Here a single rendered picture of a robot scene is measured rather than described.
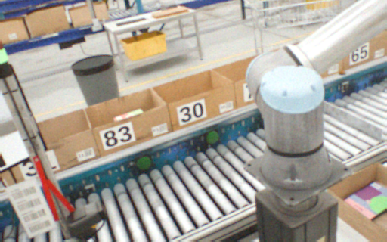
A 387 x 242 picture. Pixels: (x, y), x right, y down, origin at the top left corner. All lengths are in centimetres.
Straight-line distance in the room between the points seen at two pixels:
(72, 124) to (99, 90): 227
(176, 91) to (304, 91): 137
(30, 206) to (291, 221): 76
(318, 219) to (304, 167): 20
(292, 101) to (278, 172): 20
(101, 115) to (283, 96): 138
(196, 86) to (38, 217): 128
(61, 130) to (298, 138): 146
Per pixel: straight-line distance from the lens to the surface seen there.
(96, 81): 424
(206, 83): 219
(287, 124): 86
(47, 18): 591
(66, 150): 179
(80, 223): 118
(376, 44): 260
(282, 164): 93
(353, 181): 159
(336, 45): 104
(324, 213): 107
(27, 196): 118
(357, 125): 207
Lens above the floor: 180
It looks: 26 degrees down
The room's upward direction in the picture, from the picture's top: 10 degrees counter-clockwise
